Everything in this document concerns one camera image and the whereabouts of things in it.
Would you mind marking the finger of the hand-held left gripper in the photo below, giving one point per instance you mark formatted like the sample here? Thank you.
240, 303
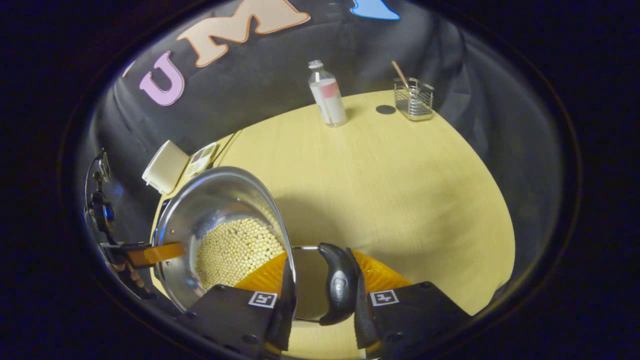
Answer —
155, 252

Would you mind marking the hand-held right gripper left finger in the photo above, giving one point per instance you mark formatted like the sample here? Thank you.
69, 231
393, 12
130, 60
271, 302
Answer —
282, 320

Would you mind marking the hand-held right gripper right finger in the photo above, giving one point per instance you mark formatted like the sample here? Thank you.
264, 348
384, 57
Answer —
361, 320

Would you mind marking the white toaster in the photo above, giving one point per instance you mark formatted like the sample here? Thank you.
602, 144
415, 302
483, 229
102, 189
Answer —
165, 167

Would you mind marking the pile of yellow soybeans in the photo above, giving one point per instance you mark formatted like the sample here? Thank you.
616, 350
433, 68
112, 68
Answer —
235, 250

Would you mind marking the white divided dish of beans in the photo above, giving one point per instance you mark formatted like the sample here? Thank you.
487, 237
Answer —
201, 160

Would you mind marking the dark round disc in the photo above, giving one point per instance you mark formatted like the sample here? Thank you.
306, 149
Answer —
385, 109

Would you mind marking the clear bottle with white label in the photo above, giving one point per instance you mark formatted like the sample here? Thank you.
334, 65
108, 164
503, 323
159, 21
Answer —
330, 102

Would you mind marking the wooden stick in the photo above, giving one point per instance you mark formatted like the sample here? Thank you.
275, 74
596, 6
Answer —
400, 74

